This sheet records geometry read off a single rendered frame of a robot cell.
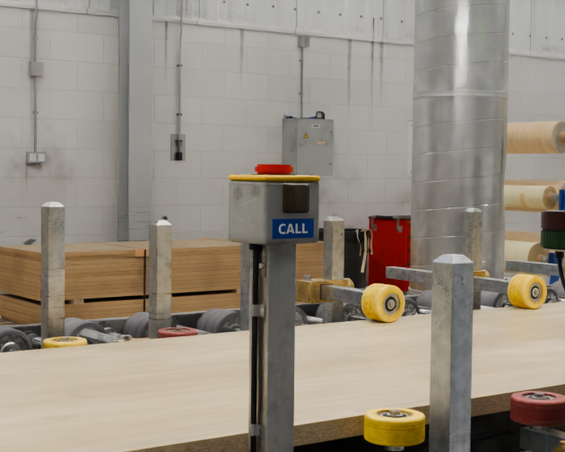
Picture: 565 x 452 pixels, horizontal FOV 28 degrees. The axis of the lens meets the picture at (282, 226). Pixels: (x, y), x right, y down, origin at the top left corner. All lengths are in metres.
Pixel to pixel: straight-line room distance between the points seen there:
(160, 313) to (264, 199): 1.25
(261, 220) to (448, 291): 0.29
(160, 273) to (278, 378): 1.19
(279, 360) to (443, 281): 0.26
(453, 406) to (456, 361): 0.05
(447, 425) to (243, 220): 0.37
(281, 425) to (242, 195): 0.24
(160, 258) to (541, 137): 6.71
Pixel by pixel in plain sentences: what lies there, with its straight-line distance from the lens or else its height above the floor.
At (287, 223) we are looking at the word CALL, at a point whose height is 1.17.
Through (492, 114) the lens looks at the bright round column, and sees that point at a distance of 5.66.
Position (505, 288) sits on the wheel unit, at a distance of 2.76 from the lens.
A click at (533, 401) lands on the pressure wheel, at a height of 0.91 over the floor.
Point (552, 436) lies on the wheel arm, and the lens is 1.64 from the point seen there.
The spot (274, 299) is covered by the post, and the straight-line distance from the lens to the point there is 1.16.
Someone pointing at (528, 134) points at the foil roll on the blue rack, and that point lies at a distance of 8.94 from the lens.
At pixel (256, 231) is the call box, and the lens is 1.14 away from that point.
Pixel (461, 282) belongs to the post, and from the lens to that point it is 1.33.
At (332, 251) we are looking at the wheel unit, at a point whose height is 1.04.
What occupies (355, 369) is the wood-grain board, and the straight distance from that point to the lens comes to 1.86.
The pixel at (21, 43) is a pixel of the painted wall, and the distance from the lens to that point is 8.80.
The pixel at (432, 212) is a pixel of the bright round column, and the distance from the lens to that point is 5.63.
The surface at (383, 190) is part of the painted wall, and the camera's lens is 10.64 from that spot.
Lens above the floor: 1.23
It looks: 3 degrees down
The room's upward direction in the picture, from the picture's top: 1 degrees clockwise
